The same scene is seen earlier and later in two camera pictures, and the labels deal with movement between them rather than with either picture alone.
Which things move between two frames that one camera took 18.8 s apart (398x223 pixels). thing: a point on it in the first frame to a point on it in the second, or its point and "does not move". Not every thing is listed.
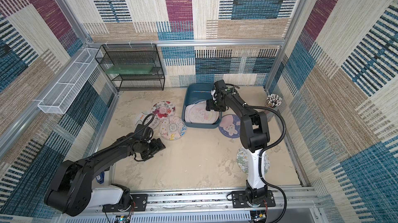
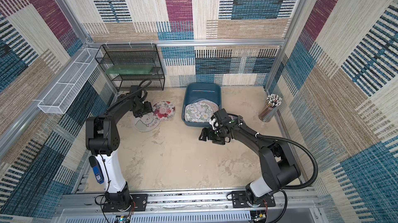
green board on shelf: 126,69 does not move
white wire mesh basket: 56,99 does not move
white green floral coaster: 242,160 to 201,111
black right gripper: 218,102 to 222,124
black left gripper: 156,148 to 148,110
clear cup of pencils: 273,101 does not move
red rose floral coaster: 163,110 does not move
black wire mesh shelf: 132,67 does not move
